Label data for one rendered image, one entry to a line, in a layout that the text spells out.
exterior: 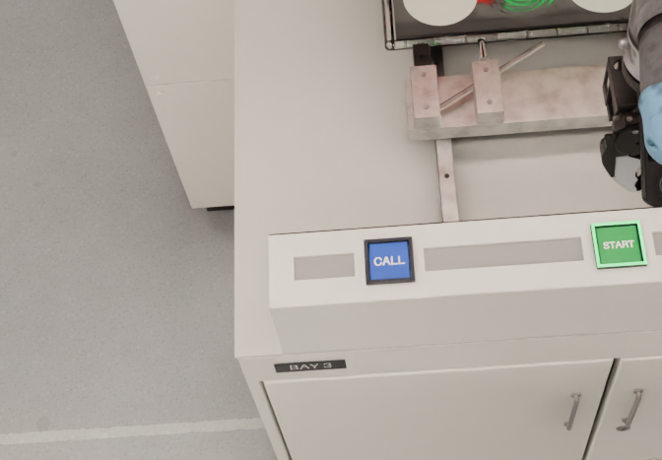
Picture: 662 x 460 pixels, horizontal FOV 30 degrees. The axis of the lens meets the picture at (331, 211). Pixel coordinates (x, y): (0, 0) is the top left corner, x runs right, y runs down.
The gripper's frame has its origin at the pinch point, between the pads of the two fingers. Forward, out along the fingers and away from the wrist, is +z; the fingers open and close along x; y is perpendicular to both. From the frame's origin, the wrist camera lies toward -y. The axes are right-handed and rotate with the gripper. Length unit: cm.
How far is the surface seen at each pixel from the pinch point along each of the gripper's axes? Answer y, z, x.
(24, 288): 48, 110, 102
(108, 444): 13, 111, 82
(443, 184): 16.7, 25.5, 18.5
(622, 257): -0.8, 14.1, -0.1
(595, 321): -3.9, 24.8, 2.1
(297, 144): 26, 28, 37
